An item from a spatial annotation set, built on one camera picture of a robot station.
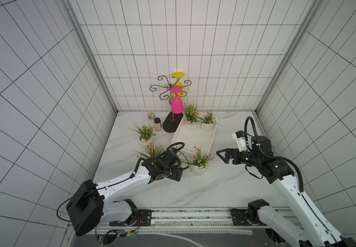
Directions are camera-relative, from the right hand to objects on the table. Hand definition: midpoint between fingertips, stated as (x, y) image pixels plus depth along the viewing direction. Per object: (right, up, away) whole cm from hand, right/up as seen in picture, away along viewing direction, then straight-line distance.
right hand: (223, 149), depth 75 cm
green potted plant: (-22, -5, -8) cm, 24 cm away
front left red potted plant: (-37, -2, +7) cm, 37 cm away
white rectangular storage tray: (-15, +2, +27) cm, 31 cm away
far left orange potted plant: (-43, +6, +15) cm, 46 cm away
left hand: (-27, -14, +7) cm, 31 cm away
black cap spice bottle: (-37, +11, +28) cm, 48 cm away
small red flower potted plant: (-3, +12, +28) cm, 30 cm away
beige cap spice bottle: (-42, +15, +29) cm, 53 cm away
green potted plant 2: (-14, +20, +26) cm, 36 cm away
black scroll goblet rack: (-29, +36, +17) cm, 49 cm away
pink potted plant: (-12, -7, +2) cm, 14 cm away
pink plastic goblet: (-24, +26, +20) cm, 40 cm away
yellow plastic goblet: (-22, +45, +24) cm, 55 cm away
